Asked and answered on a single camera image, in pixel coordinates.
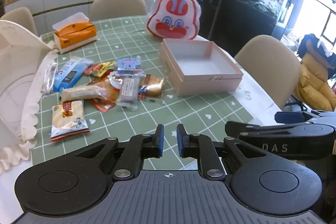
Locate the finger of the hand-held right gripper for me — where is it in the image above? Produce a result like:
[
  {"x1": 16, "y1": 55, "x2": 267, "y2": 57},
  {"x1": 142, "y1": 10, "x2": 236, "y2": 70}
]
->
[
  {"x1": 275, "y1": 109, "x2": 336, "y2": 125},
  {"x1": 225, "y1": 121, "x2": 307, "y2": 139}
]

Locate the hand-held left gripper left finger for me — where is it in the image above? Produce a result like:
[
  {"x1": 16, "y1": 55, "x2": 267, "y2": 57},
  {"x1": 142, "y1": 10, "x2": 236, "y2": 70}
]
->
[{"x1": 74, "y1": 124, "x2": 165, "y2": 181}]

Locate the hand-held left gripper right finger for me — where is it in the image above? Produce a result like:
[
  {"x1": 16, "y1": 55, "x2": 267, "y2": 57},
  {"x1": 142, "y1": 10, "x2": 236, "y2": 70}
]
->
[{"x1": 176, "y1": 123, "x2": 266, "y2": 181}]

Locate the golden bun packet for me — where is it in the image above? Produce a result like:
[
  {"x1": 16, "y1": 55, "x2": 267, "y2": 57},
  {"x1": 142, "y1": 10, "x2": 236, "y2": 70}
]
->
[{"x1": 138, "y1": 76, "x2": 165, "y2": 103}]

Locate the pink cardboard box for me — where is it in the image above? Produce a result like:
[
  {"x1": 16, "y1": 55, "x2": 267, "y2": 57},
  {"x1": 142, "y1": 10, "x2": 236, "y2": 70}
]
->
[{"x1": 160, "y1": 38, "x2": 244, "y2": 97}]

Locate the red chicken leg packet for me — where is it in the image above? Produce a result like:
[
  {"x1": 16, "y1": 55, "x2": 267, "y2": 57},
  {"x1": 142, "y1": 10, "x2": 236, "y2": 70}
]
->
[{"x1": 88, "y1": 77, "x2": 118, "y2": 112}]

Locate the red white snack packet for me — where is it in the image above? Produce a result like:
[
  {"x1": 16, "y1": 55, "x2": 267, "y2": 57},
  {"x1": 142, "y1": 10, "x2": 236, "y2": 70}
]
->
[{"x1": 109, "y1": 72, "x2": 124, "y2": 88}]

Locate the purple cartoon snack packet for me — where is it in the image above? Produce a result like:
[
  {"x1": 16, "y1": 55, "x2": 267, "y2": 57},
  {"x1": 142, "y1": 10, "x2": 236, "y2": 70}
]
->
[{"x1": 115, "y1": 56, "x2": 145, "y2": 76}]

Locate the rice cracker packet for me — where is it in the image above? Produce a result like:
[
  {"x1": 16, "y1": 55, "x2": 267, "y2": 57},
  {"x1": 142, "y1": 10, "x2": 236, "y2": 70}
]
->
[{"x1": 50, "y1": 99, "x2": 90, "y2": 143}]

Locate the red yellow snack packet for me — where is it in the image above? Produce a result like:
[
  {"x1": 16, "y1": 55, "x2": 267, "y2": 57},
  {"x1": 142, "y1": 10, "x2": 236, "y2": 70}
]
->
[{"x1": 83, "y1": 61, "x2": 116, "y2": 78}]

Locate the brown bar snack packet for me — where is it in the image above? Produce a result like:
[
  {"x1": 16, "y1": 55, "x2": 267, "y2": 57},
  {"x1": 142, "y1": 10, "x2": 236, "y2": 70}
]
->
[{"x1": 60, "y1": 84, "x2": 101, "y2": 103}]

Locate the blue snack packet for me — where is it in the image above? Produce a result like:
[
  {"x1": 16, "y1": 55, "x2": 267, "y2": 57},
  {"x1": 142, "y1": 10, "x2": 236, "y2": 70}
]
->
[{"x1": 52, "y1": 57, "x2": 94, "y2": 93}]

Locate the green checked tablecloth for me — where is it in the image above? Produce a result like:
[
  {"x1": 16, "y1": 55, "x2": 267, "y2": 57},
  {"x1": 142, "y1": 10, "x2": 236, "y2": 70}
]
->
[{"x1": 29, "y1": 14, "x2": 265, "y2": 170}]

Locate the yellow armchair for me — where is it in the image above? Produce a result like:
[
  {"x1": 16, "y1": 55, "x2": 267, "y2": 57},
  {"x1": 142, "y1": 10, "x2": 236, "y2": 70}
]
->
[{"x1": 294, "y1": 53, "x2": 336, "y2": 112}]

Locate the beige dining chair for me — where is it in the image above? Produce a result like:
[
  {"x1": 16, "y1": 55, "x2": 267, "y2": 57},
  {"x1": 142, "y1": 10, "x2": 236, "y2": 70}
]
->
[
  {"x1": 234, "y1": 34, "x2": 302, "y2": 109},
  {"x1": 0, "y1": 7, "x2": 39, "y2": 37},
  {"x1": 89, "y1": 0, "x2": 148, "y2": 22}
]

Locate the dark jacket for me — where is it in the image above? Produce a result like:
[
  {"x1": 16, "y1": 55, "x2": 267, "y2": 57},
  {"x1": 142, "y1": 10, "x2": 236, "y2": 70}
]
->
[{"x1": 298, "y1": 34, "x2": 336, "y2": 58}]

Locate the black fish tank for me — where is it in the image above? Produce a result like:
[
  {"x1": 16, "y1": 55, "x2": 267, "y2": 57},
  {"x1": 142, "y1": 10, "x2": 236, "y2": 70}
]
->
[{"x1": 210, "y1": 0, "x2": 296, "y2": 56}]

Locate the red white rabbit bag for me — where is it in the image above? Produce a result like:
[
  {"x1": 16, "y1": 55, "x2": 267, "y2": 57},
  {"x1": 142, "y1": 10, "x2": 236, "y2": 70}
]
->
[{"x1": 146, "y1": 0, "x2": 202, "y2": 41}]

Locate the orange tissue box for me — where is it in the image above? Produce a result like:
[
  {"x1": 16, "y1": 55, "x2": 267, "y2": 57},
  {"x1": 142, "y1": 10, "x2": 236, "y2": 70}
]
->
[{"x1": 52, "y1": 13, "x2": 97, "y2": 54}]

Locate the white scalloped cloth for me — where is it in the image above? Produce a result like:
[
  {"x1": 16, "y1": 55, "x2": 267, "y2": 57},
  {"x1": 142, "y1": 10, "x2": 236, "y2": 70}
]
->
[{"x1": 0, "y1": 20, "x2": 59, "y2": 175}]

